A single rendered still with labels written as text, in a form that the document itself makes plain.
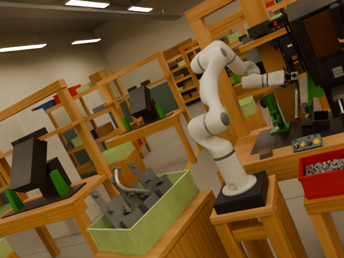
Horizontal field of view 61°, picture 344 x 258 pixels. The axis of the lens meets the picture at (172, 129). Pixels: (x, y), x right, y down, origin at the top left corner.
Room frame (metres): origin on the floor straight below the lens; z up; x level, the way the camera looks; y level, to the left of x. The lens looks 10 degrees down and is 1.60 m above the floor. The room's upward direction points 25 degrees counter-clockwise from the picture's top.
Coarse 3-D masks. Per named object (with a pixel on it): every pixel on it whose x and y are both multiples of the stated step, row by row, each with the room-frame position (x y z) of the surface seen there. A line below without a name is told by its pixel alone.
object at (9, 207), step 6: (0, 174) 6.64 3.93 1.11; (0, 180) 6.59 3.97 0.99; (6, 186) 6.58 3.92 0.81; (0, 192) 6.40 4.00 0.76; (0, 198) 6.82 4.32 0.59; (0, 204) 6.77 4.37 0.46; (6, 204) 6.62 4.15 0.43; (0, 210) 6.29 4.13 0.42; (6, 210) 6.41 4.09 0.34; (0, 216) 6.23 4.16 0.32
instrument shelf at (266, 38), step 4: (284, 28) 1.88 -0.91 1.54; (288, 28) 1.87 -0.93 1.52; (276, 32) 1.91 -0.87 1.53; (280, 32) 1.90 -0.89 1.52; (284, 32) 1.89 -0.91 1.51; (264, 36) 1.95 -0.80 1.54; (268, 36) 1.94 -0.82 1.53; (272, 36) 1.92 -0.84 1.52; (276, 36) 1.91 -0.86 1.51; (256, 40) 1.98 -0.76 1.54; (260, 40) 1.97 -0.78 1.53; (264, 40) 1.95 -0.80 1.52; (268, 40) 1.94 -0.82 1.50; (248, 44) 2.01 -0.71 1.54; (252, 44) 1.99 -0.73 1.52; (256, 44) 1.98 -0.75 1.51; (260, 44) 1.97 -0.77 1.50; (240, 48) 2.04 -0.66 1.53; (244, 48) 2.02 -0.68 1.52; (248, 48) 2.01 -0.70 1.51; (240, 52) 2.04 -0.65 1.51
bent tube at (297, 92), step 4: (292, 72) 1.79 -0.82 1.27; (296, 72) 1.78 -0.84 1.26; (292, 76) 1.79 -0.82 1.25; (296, 76) 1.76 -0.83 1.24; (296, 84) 1.82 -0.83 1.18; (296, 88) 1.83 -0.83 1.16; (296, 92) 1.84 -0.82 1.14; (296, 96) 1.83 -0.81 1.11; (296, 100) 1.81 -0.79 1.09; (296, 104) 1.79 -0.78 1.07; (296, 108) 1.78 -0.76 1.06; (296, 112) 1.76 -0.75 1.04; (296, 116) 1.75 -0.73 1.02
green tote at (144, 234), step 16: (160, 176) 2.04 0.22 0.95; (176, 176) 1.94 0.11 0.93; (176, 192) 1.71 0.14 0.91; (192, 192) 1.81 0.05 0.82; (160, 208) 1.59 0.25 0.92; (176, 208) 1.67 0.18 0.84; (96, 224) 1.72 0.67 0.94; (144, 224) 1.48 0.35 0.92; (160, 224) 1.55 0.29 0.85; (96, 240) 1.64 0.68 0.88; (112, 240) 1.54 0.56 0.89; (128, 240) 1.44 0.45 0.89; (144, 240) 1.44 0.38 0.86
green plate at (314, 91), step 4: (308, 72) 1.63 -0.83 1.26; (308, 76) 1.64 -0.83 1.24; (308, 80) 1.64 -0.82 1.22; (312, 80) 1.64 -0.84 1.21; (308, 84) 1.64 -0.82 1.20; (312, 84) 1.64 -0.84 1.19; (308, 88) 1.65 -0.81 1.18; (312, 88) 1.65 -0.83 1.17; (316, 88) 1.64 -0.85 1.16; (320, 88) 1.63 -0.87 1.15; (308, 92) 1.65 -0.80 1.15; (312, 92) 1.65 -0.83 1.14; (316, 92) 1.64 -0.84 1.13; (320, 92) 1.63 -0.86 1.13; (308, 96) 1.65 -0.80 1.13; (312, 96) 1.65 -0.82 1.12; (316, 96) 1.64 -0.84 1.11; (320, 96) 1.63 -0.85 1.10
